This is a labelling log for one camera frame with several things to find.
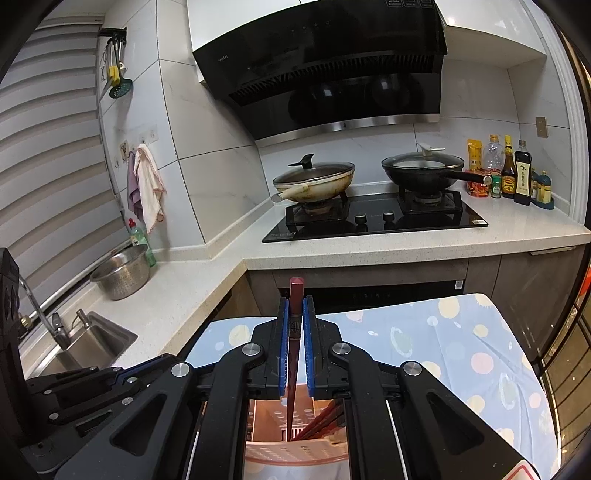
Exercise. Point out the small green cap jar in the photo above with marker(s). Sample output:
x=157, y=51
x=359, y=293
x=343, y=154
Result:
x=496, y=188

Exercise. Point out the purple hanging cloth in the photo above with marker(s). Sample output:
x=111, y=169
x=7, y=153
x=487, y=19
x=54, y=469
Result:
x=133, y=184

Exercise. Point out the black wok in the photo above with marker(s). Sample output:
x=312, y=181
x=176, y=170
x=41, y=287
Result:
x=425, y=177

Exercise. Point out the yellow seasoning packet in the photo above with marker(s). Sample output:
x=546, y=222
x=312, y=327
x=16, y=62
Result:
x=474, y=154

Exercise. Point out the red patterned chopstick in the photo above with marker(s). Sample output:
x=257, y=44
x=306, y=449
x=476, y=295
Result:
x=295, y=295

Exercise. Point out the beige wok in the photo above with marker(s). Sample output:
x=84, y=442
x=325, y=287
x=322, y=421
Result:
x=318, y=189

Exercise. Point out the steel colander bowl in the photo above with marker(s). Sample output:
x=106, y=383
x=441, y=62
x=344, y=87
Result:
x=122, y=277

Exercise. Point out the yellow hanging utensil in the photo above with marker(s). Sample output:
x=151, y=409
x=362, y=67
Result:
x=113, y=74

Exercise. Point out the glass lid with white knob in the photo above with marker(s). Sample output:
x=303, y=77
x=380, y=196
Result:
x=422, y=159

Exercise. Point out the green dish soap bottle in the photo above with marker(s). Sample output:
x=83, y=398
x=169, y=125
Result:
x=141, y=240

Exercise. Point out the chrome faucet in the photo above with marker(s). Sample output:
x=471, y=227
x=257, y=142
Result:
x=39, y=314

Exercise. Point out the black range hood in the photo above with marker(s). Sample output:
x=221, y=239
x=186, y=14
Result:
x=323, y=69

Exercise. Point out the dark soy sauce bottle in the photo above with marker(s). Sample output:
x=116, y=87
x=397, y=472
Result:
x=522, y=184

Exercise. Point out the brown sauce bottle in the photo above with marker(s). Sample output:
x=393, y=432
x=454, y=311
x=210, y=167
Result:
x=508, y=182

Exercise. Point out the clear plastic bottle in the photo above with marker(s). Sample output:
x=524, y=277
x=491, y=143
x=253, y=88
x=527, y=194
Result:
x=493, y=154

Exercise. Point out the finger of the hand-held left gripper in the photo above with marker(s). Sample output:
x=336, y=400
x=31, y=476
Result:
x=92, y=376
x=92, y=406

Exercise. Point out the black gas stove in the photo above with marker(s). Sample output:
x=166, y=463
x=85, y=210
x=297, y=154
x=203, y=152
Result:
x=369, y=226

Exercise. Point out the pink perforated utensil basket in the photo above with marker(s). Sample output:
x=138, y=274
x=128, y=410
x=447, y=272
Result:
x=295, y=454

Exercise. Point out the dark red chopstick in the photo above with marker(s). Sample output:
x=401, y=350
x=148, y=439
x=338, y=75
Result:
x=323, y=422

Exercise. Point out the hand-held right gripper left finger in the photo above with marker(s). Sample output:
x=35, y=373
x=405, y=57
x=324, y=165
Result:
x=285, y=350

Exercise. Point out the black built-in appliance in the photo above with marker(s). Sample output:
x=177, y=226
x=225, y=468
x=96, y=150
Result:
x=378, y=295

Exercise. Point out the black framed glass door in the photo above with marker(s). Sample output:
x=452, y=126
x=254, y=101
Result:
x=572, y=323

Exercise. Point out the steel sink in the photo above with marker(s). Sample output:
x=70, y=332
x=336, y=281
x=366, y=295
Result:
x=97, y=339

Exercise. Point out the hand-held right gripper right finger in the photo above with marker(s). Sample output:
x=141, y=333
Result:
x=308, y=350

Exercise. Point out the blue seasoning jar set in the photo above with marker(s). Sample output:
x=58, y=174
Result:
x=544, y=196

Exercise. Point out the glass lid with black knob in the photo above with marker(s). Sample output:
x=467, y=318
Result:
x=314, y=170

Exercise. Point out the sink soap dispenser pump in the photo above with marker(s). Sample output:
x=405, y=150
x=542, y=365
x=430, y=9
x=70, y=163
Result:
x=84, y=319

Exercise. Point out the red food packet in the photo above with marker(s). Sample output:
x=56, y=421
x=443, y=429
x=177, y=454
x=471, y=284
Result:
x=476, y=189

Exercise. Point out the white window blind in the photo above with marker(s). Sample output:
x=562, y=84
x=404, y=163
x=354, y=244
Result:
x=51, y=161

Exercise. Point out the blue dotted tablecloth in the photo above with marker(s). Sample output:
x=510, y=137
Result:
x=461, y=350

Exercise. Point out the white hanging towel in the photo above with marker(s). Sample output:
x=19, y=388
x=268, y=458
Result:
x=150, y=189

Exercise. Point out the brown wall switch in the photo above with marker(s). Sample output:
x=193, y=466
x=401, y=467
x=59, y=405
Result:
x=541, y=127

